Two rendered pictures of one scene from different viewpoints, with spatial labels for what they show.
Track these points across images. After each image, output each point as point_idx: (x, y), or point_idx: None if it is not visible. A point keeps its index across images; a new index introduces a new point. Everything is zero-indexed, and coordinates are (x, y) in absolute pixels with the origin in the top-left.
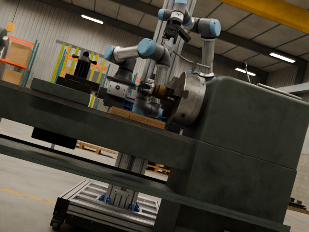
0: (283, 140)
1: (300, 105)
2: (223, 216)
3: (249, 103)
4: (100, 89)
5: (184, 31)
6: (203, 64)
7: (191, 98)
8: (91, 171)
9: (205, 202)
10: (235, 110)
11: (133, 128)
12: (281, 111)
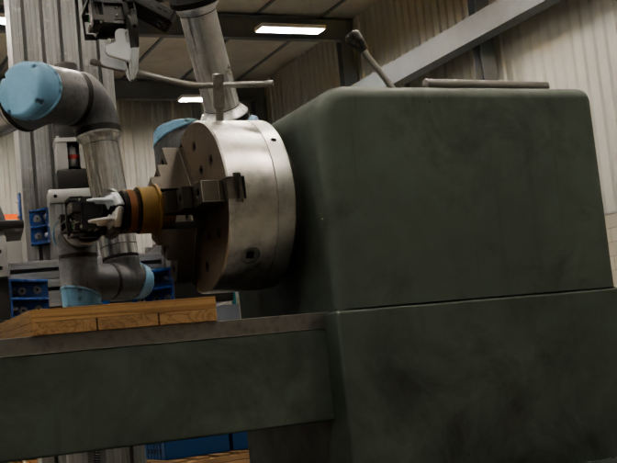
0: (554, 218)
1: (556, 101)
2: None
3: (428, 145)
4: None
5: (148, 0)
6: (206, 90)
7: (258, 192)
8: None
9: None
10: (400, 181)
11: (121, 356)
12: (518, 138)
